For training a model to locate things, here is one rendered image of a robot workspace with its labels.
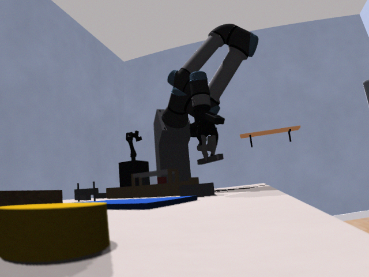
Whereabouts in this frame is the dark olive cylinder with yellow top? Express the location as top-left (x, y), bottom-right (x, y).
top-left (0, 203), bottom-right (110, 262)

